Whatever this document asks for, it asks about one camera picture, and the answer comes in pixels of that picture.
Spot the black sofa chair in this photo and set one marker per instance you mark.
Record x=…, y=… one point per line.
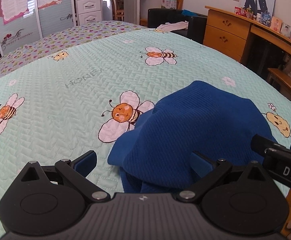
x=196, y=27

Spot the sliding glass wardrobe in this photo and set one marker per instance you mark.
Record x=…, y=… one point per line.
x=25, y=21

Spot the white drawer cabinet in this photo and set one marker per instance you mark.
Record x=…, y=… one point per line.
x=89, y=11

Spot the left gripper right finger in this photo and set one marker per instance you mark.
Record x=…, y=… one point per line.
x=210, y=173

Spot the white door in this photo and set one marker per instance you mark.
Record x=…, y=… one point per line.
x=132, y=11

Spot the green white box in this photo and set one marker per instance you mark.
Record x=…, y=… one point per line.
x=169, y=4

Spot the wooden stool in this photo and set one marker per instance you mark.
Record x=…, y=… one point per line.
x=281, y=78

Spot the blue knit sweater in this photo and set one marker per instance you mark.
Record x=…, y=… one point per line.
x=154, y=157

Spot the mint bee-print quilt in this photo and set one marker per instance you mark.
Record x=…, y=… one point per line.
x=67, y=101

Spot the wooden desk with drawers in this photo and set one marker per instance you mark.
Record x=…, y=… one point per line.
x=244, y=40

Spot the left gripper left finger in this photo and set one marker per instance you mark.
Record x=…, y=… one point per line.
x=74, y=175

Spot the white clothes on chair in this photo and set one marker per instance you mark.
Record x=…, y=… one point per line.
x=169, y=27

